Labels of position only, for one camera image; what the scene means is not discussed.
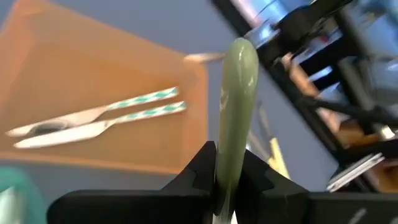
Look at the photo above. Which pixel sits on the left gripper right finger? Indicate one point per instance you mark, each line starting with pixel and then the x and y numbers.
pixel 295 208

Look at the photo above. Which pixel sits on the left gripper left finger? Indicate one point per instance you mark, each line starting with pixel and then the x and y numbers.
pixel 140 208

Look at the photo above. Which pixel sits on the teal green plastic bin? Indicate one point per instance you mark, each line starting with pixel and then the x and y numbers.
pixel 31 199

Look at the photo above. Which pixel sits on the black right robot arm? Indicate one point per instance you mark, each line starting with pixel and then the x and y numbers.
pixel 311 21

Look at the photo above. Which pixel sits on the orange plastic bin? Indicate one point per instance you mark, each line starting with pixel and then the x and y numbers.
pixel 93 62

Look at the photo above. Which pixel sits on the silver metal bracket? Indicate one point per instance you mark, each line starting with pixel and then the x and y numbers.
pixel 354 171

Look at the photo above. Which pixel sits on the black aluminium table frame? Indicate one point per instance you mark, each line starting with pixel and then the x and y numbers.
pixel 231 15

